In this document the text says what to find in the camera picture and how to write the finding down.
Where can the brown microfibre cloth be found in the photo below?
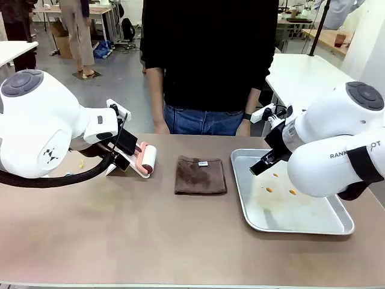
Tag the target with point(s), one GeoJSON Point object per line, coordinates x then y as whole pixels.
{"type": "Point", "coordinates": [200, 176]}

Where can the black wrist watch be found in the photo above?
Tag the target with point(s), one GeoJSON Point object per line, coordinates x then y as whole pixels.
{"type": "Point", "coordinates": [247, 116]}

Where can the wooden top background desk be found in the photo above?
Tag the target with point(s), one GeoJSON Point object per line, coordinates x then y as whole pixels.
{"type": "Point", "coordinates": [99, 13]}

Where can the blue plastic bag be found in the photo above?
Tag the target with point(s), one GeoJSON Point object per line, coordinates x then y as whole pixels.
{"type": "Point", "coordinates": [102, 49]}

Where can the person's right forearm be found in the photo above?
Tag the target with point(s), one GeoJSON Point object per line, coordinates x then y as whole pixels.
{"type": "Point", "coordinates": [155, 96]}

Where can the black backpack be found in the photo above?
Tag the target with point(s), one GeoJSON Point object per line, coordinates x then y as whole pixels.
{"type": "Point", "coordinates": [128, 30]}

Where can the silver metal tray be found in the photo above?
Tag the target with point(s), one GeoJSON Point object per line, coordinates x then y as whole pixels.
{"type": "Point", "coordinates": [288, 213]}

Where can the cardboard box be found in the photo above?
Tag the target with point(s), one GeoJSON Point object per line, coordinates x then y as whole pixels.
{"type": "Point", "coordinates": [61, 42]}

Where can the person in black sweater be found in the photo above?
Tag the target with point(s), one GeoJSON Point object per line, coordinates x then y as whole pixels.
{"type": "Point", "coordinates": [207, 54]}

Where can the white folded roller stand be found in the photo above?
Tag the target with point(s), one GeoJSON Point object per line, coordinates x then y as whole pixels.
{"type": "Point", "coordinates": [136, 174]}

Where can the black stand pole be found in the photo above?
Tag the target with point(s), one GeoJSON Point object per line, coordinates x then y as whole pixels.
{"type": "Point", "coordinates": [319, 27]}

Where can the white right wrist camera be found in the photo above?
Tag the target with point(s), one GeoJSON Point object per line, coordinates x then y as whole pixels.
{"type": "Point", "coordinates": [264, 113]}

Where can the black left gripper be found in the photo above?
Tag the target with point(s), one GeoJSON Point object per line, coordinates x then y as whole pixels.
{"type": "Point", "coordinates": [126, 142]}

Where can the flat floor plate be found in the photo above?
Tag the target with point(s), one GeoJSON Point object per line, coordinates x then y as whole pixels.
{"type": "Point", "coordinates": [87, 75]}

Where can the person's left hand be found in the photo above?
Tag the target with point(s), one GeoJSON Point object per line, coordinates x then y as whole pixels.
{"type": "Point", "coordinates": [244, 128]}

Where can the person's right hand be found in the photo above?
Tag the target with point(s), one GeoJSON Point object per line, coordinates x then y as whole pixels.
{"type": "Point", "coordinates": [161, 128]}

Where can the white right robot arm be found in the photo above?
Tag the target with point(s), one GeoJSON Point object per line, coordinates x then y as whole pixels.
{"type": "Point", "coordinates": [325, 144]}

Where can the person in light blue shirt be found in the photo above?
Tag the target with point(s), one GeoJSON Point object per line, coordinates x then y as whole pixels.
{"type": "Point", "coordinates": [340, 13]}

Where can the wooden workbench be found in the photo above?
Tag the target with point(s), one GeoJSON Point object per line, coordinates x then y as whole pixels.
{"type": "Point", "coordinates": [328, 40]}

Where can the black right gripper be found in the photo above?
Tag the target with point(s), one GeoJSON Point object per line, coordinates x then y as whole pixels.
{"type": "Point", "coordinates": [278, 140]}

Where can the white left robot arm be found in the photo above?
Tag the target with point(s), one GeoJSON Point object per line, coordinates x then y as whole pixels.
{"type": "Point", "coordinates": [36, 126]}

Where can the yellow scrap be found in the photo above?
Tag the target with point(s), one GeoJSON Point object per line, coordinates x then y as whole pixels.
{"type": "Point", "coordinates": [81, 164]}

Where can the person in dark clothes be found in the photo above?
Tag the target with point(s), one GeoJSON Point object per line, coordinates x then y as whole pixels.
{"type": "Point", "coordinates": [18, 30]}

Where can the small white side table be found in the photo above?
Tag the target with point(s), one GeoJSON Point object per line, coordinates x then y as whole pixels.
{"type": "Point", "coordinates": [15, 49]}

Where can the person in beige trousers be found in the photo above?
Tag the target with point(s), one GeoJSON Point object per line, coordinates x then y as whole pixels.
{"type": "Point", "coordinates": [79, 36]}

